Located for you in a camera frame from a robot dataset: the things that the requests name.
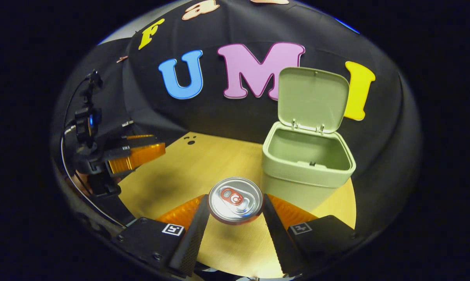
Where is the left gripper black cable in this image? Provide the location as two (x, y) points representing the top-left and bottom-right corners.
(60, 76), (127, 229)

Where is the pale green garbage bin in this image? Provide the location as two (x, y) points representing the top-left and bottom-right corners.
(261, 67), (356, 211)

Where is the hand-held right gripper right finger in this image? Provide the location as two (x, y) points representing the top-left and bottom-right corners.
(261, 194), (360, 276)

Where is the red pop can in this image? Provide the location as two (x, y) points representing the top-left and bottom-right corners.
(208, 177), (263, 225)

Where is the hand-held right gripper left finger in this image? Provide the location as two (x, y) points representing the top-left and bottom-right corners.
(112, 194), (211, 277)

